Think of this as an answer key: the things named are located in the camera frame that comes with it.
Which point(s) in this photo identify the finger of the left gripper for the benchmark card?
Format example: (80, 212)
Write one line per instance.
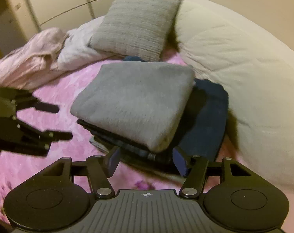
(18, 137)
(23, 99)

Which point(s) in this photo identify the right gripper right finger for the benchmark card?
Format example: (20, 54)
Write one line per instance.
(193, 169)

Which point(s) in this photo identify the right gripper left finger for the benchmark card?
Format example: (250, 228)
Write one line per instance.
(100, 169)

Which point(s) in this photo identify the grey sweater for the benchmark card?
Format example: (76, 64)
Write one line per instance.
(139, 101)

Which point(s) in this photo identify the pink quilt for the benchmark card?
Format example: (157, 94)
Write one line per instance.
(34, 64)

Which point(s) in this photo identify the folded dark clothes stack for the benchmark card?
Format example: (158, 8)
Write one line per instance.
(200, 130)

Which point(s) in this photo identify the striped white duvet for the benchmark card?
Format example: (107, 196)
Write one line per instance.
(76, 52)

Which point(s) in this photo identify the grey textured pillow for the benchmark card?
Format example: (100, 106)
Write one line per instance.
(136, 28)

